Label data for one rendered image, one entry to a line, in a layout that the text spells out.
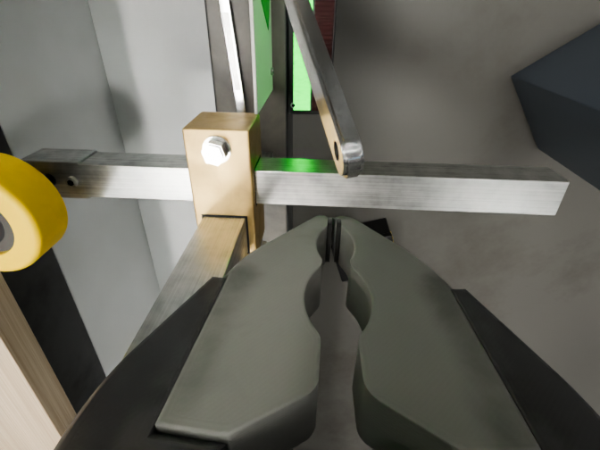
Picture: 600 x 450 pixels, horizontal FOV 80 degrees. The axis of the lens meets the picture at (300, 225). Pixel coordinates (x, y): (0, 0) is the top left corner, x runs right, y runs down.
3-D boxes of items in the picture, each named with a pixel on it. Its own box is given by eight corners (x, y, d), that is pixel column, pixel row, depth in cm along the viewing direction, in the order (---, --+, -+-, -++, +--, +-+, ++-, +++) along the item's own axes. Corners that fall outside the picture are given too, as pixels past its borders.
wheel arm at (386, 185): (545, 161, 31) (575, 181, 27) (531, 196, 32) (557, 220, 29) (48, 144, 32) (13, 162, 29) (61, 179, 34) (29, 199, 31)
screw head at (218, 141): (229, 136, 26) (226, 141, 25) (232, 162, 27) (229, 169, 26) (201, 135, 26) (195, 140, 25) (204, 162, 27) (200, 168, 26)
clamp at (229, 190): (266, 112, 30) (257, 130, 26) (270, 245, 37) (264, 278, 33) (194, 110, 30) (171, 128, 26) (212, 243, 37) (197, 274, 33)
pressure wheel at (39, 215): (50, 99, 30) (-81, 145, 20) (134, 162, 33) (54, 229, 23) (17, 163, 34) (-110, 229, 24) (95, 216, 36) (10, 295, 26)
